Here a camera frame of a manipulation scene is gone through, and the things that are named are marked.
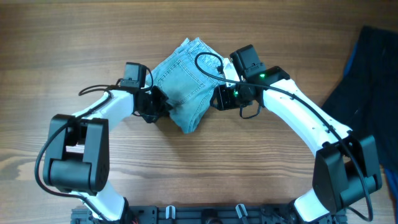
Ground light blue denim shorts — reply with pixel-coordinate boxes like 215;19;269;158
146;38;224;134

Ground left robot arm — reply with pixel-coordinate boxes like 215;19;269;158
34;62;171;223

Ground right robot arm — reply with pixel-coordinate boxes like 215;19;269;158
210;45;382;223

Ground black garment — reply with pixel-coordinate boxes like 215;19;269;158
322;26;397;171

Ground blue garment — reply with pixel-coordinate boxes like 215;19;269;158
343;42;397;215

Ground left white rail clip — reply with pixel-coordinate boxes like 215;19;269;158
165;205;176;220

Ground white rail clip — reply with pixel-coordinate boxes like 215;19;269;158
235;203;249;224
165;205;176;220

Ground right white rail clip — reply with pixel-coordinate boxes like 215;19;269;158
235;203;249;224

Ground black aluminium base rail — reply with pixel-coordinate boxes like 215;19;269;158
70;203;348;224

